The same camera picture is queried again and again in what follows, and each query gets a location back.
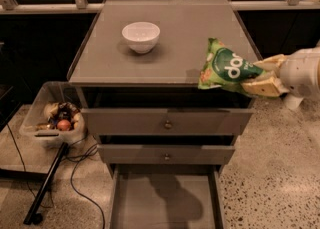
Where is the black metal stand leg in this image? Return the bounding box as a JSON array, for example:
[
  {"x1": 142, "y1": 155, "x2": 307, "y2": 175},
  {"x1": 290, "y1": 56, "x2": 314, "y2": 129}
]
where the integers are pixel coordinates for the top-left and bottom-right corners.
[{"x1": 23, "y1": 143, "x2": 68, "y2": 225}]

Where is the clear plastic storage bin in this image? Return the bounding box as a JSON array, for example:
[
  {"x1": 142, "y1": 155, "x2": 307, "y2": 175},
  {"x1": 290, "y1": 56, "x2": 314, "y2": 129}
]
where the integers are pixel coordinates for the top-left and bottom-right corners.
[{"x1": 19, "y1": 82, "x2": 86, "y2": 147}]

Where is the thin black cable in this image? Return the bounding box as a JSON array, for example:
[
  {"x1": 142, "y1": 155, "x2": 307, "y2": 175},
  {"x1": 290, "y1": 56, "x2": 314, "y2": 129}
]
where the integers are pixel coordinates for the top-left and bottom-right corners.
[{"x1": 6, "y1": 122, "x2": 54, "y2": 209}]

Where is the red apple in bin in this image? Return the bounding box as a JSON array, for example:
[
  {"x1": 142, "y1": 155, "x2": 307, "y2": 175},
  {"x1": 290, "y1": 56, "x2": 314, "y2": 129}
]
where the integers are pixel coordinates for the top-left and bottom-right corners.
[{"x1": 57, "y1": 119, "x2": 71, "y2": 131}]

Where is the green rice chip bag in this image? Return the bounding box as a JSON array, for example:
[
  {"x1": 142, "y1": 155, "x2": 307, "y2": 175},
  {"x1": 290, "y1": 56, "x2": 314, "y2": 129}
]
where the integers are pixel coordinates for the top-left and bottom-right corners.
[{"x1": 198, "y1": 38, "x2": 266, "y2": 96}]

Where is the grey drawer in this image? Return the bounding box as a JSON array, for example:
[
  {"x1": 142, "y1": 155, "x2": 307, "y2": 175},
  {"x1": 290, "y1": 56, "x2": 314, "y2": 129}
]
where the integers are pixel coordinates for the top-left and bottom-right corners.
[
  {"x1": 82, "y1": 108, "x2": 252, "y2": 136},
  {"x1": 107, "y1": 165, "x2": 226, "y2": 229},
  {"x1": 98, "y1": 144, "x2": 235, "y2": 165}
]

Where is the white ceramic bowl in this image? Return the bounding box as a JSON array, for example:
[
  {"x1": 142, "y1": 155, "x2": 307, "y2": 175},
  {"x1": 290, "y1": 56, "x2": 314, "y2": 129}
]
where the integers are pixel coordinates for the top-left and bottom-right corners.
[{"x1": 122, "y1": 22, "x2": 161, "y2": 54}]

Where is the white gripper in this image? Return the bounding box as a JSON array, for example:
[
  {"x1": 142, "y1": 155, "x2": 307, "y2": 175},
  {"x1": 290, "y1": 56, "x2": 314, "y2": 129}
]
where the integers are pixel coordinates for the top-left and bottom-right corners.
[{"x1": 241, "y1": 47, "x2": 320, "y2": 100}]

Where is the brass middle drawer knob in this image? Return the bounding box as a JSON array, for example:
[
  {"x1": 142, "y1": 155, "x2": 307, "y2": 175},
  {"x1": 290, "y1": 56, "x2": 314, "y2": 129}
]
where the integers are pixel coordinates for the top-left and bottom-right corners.
[{"x1": 164, "y1": 153, "x2": 171, "y2": 161}]

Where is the grey top drawer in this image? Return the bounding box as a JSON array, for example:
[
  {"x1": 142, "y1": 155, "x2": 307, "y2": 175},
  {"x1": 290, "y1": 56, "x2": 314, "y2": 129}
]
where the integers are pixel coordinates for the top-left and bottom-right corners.
[{"x1": 82, "y1": 108, "x2": 252, "y2": 136}]

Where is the grey drawer cabinet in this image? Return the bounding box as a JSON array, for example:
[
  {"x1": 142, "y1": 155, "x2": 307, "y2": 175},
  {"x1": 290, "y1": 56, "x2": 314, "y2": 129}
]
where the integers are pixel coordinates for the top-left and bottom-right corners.
[{"x1": 66, "y1": 0, "x2": 268, "y2": 229}]

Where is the brass top drawer knob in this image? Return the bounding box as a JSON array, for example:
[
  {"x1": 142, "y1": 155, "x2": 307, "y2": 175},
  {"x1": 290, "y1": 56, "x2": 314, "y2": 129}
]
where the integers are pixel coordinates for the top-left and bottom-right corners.
[{"x1": 164, "y1": 120, "x2": 172, "y2": 130}]

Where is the brass drawer knob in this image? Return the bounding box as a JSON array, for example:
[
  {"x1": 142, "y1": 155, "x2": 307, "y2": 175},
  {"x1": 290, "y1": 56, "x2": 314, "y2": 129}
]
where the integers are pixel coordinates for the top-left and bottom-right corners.
[
  {"x1": 164, "y1": 120, "x2": 172, "y2": 130},
  {"x1": 164, "y1": 153, "x2": 171, "y2": 161}
]

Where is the grey bottom drawer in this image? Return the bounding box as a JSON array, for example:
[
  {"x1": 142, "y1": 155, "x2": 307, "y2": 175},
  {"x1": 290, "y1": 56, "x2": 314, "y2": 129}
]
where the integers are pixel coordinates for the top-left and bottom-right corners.
[{"x1": 107, "y1": 165, "x2": 226, "y2": 229}]

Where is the grey middle drawer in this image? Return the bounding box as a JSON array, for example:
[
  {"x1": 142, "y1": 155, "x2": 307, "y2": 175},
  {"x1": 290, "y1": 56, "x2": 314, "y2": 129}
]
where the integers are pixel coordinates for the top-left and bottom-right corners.
[{"x1": 98, "y1": 144, "x2": 235, "y2": 165}]

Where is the white diagonal post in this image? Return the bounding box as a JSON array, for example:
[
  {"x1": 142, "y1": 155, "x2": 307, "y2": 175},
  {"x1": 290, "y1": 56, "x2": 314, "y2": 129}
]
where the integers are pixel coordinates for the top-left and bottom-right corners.
[{"x1": 283, "y1": 93, "x2": 303, "y2": 110}]

